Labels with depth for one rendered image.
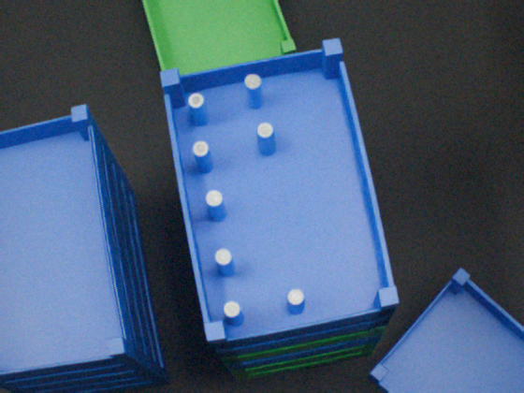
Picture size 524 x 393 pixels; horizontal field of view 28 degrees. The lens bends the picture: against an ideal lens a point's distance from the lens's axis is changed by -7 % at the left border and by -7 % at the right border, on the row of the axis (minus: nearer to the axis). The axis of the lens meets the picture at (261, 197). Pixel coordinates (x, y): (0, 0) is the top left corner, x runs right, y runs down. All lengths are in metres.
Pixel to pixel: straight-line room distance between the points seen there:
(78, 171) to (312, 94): 0.30
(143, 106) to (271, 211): 0.53
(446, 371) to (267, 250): 0.48
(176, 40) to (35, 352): 0.64
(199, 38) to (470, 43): 0.44
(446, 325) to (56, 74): 0.74
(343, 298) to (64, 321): 0.34
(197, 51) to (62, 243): 0.51
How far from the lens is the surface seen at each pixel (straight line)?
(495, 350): 1.61
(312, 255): 1.20
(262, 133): 1.17
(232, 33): 1.72
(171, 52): 1.72
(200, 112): 1.20
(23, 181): 1.35
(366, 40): 1.72
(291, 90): 1.25
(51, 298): 1.31
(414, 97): 1.69
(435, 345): 1.60
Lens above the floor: 1.58
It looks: 75 degrees down
